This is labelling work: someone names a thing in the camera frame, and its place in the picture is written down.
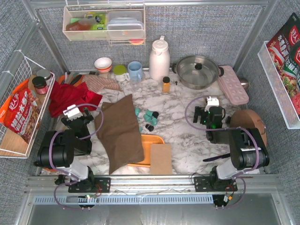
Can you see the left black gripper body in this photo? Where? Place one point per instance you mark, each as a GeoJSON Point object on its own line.
{"type": "Point", "coordinates": [82, 119]}

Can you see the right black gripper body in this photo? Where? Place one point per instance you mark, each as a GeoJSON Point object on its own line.
{"type": "Point", "coordinates": [200, 115]}

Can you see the brown cloth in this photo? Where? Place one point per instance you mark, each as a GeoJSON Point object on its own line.
{"type": "Point", "coordinates": [119, 133]}

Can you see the orange plastic tray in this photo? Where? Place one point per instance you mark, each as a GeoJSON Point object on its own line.
{"type": "Point", "coordinates": [147, 141]}

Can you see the tan scouring pad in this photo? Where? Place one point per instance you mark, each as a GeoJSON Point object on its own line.
{"type": "Point", "coordinates": [161, 159]}

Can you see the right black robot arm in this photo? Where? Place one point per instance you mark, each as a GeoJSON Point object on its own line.
{"type": "Point", "coordinates": [245, 134]}

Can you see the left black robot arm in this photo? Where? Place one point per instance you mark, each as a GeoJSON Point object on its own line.
{"type": "Point", "coordinates": [73, 141]}

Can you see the black coffee capsule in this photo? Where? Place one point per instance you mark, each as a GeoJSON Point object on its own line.
{"type": "Point", "coordinates": [155, 114]}
{"type": "Point", "coordinates": [149, 127]}

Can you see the black small lid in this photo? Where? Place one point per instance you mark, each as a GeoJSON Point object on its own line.
{"type": "Point", "coordinates": [228, 120]}

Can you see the striped beige cloth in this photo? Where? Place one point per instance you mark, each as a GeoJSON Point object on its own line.
{"type": "Point", "coordinates": [96, 83]}

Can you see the round wooden board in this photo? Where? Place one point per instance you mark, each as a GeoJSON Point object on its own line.
{"type": "Point", "coordinates": [249, 119]}

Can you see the red cloth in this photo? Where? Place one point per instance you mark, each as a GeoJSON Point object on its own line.
{"type": "Point", "coordinates": [65, 95]}

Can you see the pink egg tray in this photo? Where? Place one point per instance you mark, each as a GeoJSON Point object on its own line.
{"type": "Point", "coordinates": [231, 86]}

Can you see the steel pot with lid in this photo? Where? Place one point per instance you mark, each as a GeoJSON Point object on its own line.
{"type": "Point", "coordinates": [197, 72]}

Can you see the orange spice bottle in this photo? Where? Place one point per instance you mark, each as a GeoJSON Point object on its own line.
{"type": "Point", "coordinates": [166, 84]}

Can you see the white orange striped bowl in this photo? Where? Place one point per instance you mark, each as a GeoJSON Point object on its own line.
{"type": "Point", "coordinates": [103, 64]}

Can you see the green lid white cup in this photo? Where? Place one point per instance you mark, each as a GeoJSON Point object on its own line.
{"type": "Point", "coordinates": [120, 73]}

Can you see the red snack bag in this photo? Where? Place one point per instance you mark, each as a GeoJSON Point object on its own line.
{"type": "Point", "coordinates": [19, 114]}

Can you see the silver lid glass jar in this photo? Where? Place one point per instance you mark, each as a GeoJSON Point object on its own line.
{"type": "Point", "coordinates": [46, 74]}

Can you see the white thermos jug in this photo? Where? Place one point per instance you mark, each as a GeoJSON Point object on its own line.
{"type": "Point", "coordinates": [159, 62]}

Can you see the blue mug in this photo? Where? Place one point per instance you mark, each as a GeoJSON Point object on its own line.
{"type": "Point", "coordinates": [135, 71]}

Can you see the clear plastic food container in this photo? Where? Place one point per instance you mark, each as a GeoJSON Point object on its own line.
{"type": "Point", "coordinates": [124, 25]}

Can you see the red seasoning packet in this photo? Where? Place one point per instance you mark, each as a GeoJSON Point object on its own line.
{"type": "Point", "coordinates": [284, 49]}

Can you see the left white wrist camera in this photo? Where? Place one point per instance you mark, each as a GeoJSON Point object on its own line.
{"type": "Point", "coordinates": [72, 112]}

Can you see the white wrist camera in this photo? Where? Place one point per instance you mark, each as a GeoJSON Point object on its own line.
{"type": "Point", "coordinates": [72, 112]}
{"type": "Point", "coordinates": [211, 102]}

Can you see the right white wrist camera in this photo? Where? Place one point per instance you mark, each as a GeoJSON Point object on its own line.
{"type": "Point", "coordinates": [211, 102]}

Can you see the purple handled knife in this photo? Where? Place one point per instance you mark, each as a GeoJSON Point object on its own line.
{"type": "Point", "coordinates": [217, 157]}

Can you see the right white wall basket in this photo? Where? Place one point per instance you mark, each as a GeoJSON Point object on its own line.
{"type": "Point", "coordinates": [283, 100]}

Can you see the white wire wall basket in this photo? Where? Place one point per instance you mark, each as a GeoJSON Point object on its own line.
{"type": "Point", "coordinates": [11, 144]}

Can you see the cream wall shelf basket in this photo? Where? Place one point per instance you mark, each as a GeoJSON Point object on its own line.
{"type": "Point", "coordinates": [77, 28]}

